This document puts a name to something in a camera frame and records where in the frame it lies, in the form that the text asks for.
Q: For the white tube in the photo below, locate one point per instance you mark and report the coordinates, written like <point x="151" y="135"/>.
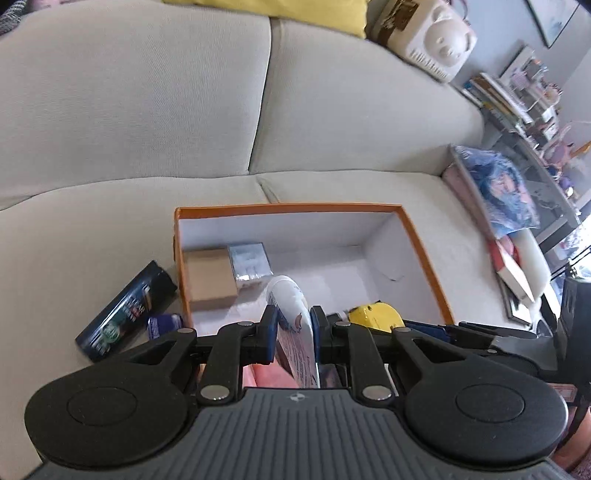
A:
<point x="291" y="314"/>

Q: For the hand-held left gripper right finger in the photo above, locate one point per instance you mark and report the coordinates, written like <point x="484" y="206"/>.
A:
<point x="316" y="332"/>

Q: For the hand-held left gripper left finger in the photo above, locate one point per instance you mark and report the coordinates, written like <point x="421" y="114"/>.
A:
<point x="270" y="334"/>

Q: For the illustrated card box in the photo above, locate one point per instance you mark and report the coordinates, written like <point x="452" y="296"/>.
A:
<point x="249" y="261"/>

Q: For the dark patterned cloth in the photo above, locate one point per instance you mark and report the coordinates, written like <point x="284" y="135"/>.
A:
<point x="9" y="14"/>

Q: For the dark green bottle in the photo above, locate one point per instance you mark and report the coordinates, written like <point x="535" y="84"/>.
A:
<point x="124" y="314"/>

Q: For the beige fabric sofa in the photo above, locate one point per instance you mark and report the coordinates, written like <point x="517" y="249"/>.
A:
<point x="138" y="115"/>

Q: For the red and white book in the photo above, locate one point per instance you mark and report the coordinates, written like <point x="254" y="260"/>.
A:
<point x="512" y="272"/>

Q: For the blue tin case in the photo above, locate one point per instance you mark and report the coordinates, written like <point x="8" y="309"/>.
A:
<point x="166" y="325"/>

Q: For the small brown cardboard box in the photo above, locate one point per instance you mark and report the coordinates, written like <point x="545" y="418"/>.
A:
<point x="210" y="281"/>

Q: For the glass side table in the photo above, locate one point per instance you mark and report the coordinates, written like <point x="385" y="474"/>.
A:
<point x="540" y="184"/>

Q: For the framed wall picture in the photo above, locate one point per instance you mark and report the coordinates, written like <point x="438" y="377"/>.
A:
<point x="551" y="21"/>

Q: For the blue printed pillow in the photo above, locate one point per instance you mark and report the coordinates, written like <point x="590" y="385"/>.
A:
<point x="503" y="189"/>

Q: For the pink plastic cup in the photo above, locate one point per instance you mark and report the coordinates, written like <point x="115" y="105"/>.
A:
<point x="272" y="377"/>

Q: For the brown printed box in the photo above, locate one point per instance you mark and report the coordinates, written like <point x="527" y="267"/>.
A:
<point x="392" y="18"/>

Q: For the white bear-shaped appliance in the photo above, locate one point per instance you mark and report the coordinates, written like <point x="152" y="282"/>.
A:
<point x="438" y="41"/>

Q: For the orange cardboard box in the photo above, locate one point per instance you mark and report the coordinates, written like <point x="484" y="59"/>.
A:
<point x="323" y="249"/>

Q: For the yellow pillow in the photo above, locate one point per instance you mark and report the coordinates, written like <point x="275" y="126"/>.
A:
<point x="300" y="14"/>

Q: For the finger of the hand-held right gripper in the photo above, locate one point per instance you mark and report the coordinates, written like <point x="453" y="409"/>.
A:
<point x="429" y="332"/>

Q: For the yellow tape measure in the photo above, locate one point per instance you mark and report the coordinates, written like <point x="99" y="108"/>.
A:
<point x="374" y="316"/>

